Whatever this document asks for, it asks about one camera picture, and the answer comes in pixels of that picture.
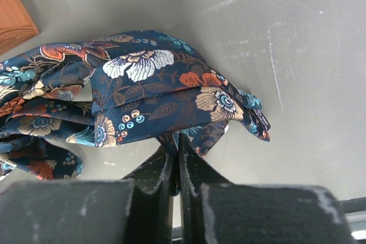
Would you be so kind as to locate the navy floral tie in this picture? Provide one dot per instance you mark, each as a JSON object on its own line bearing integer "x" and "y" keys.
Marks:
{"x": 111, "y": 91}

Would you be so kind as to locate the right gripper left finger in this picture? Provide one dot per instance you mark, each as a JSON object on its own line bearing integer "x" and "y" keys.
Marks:
{"x": 135, "y": 209}

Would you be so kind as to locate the orange compartment tray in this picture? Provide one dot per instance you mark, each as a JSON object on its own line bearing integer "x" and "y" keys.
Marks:
{"x": 17, "y": 26}

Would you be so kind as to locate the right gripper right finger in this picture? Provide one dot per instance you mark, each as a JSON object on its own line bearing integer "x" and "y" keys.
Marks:
{"x": 215, "y": 210}

